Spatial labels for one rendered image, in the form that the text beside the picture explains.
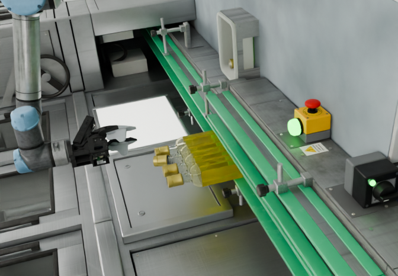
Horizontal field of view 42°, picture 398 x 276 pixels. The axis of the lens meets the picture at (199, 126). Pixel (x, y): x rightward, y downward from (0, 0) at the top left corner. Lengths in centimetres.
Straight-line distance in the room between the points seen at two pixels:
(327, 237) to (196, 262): 49
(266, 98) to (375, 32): 55
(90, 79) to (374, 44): 164
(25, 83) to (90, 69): 91
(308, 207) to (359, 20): 42
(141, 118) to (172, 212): 65
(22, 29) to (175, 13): 106
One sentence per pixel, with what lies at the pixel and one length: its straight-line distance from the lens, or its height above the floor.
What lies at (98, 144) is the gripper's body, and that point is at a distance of 156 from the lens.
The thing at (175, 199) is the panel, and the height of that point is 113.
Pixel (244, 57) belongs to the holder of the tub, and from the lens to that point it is 174.
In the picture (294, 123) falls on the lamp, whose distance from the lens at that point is 133.
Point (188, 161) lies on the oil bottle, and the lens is 153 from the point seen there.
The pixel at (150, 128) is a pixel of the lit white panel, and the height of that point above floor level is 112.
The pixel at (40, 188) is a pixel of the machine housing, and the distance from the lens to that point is 192.
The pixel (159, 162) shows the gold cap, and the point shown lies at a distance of 159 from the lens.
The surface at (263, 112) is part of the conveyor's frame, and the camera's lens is 150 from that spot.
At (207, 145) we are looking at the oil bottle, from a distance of 160.
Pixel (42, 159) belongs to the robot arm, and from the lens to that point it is 157.
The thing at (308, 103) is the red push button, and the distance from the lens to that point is 132.
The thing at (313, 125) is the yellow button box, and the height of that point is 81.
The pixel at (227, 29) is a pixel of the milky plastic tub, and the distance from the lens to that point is 186.
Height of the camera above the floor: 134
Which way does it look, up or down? 12 degrees down
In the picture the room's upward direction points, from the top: 102 degrees counter-clockwise
